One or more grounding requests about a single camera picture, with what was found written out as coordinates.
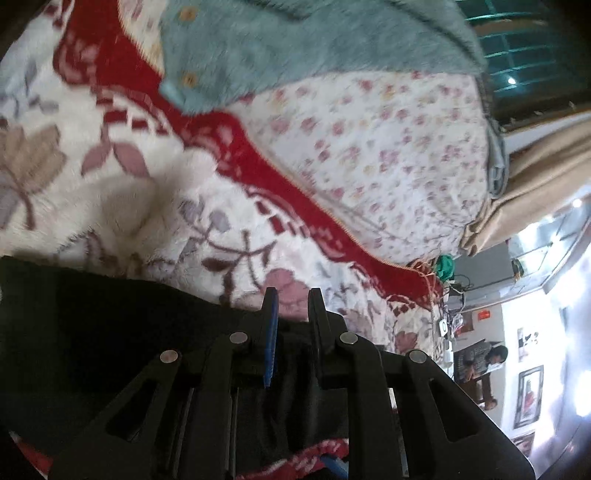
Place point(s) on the black pants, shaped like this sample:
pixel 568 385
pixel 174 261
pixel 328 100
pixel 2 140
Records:
pixel 71 341

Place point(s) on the teal window grille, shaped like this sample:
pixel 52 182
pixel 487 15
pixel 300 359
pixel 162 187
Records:
pixel 535 51

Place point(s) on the red white plush blanket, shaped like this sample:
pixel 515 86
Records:
pixel 91 181

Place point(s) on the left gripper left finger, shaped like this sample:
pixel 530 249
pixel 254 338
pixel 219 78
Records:
pixel 269 318

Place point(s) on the teal fleece garment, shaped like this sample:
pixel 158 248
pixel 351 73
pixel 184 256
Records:
pixel 216 52

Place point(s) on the person sitting in background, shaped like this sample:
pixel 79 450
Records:
pixel 473 366

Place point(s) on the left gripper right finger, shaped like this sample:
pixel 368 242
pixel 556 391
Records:
pixel 326 329

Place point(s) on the floral white bedsheet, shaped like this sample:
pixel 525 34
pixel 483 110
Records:
pixel 396 159

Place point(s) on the beige curtain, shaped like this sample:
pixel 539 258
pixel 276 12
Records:
pixel 542 178

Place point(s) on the framed picture on wall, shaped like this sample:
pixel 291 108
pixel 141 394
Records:
pixel 530 388

